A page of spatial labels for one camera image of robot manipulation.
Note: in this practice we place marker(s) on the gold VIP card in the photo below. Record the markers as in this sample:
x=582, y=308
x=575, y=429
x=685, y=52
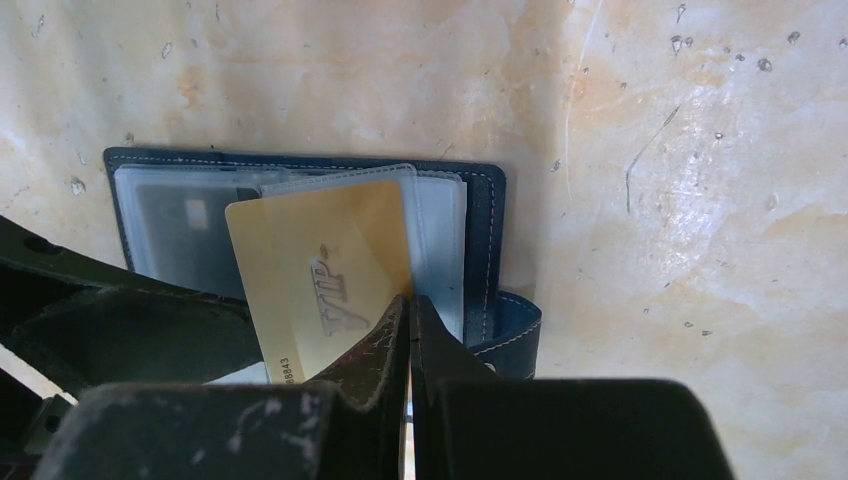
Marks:
x=318, y=269

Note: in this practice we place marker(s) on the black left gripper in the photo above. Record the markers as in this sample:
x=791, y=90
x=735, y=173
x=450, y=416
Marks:
x=70, y=322

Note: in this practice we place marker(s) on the black credit card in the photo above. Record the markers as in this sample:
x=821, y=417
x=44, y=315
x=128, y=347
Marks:
x=186, y=236

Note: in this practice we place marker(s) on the navy blue card holder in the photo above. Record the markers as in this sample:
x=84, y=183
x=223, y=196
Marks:
x=500, y=328

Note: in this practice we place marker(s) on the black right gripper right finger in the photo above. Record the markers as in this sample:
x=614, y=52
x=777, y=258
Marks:
x=470, y=423

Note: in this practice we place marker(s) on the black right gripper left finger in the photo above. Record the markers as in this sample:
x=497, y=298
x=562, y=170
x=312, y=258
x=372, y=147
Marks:
x=347, y=422

